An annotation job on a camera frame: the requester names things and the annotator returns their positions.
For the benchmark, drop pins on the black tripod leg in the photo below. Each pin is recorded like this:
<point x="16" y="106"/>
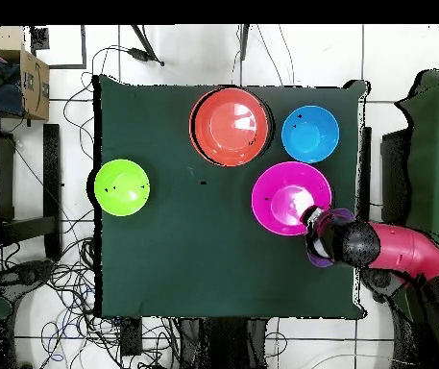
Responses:
<point x="145" y="54"/>
<point x="244" y="38"/>

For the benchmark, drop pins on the black table leg frame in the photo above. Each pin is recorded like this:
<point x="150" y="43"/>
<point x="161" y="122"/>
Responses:
<point x="394" y="173"/>
<point x="52" y="184"/>

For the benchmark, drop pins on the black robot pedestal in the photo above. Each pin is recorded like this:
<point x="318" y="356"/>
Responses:
<point x="223" y="342"/>

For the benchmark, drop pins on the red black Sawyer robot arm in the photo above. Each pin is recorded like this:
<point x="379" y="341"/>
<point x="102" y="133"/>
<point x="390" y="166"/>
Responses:
<point x="403" y="250"/>

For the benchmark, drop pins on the black power adapter box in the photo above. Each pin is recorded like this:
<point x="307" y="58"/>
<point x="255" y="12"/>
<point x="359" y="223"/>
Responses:
<point x="130" y="336"/>

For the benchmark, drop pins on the purple plastic bowl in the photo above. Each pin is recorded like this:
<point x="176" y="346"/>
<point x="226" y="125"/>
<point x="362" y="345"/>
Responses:
<point x="321" y="262"/>

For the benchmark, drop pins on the dark blue bag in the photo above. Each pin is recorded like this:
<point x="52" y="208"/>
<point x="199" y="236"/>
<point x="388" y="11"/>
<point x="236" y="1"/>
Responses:
<point x="5" y="100"/>

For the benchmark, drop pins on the green plastic bowl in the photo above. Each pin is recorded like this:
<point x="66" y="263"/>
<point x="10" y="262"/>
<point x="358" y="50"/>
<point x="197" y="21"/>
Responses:
<point x="121" y="187"/>

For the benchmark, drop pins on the light blue plastic bowl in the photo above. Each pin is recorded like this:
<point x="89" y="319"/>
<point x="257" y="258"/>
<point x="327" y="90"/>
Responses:
<point x="310" y="134"/>

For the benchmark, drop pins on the large orange-red plastic bowl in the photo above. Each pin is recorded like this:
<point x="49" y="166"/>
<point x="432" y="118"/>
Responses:
<point x="230" y="127"/>

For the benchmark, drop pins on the cardboard box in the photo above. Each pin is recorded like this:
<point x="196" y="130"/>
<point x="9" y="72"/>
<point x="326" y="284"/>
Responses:
<point x="34" y="88"/>

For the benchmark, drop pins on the black metal floor frame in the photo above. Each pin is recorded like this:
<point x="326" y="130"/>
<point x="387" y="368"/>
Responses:
<point x="84" y="46"/>

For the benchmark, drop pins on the pink plastic bowl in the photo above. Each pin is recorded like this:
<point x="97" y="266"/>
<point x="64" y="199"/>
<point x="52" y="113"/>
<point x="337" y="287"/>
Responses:
<point x="280" y="192"/>

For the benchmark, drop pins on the dark green tablecloth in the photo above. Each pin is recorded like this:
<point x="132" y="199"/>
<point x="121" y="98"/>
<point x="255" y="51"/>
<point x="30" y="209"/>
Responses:
<point x="203" y="269"/>

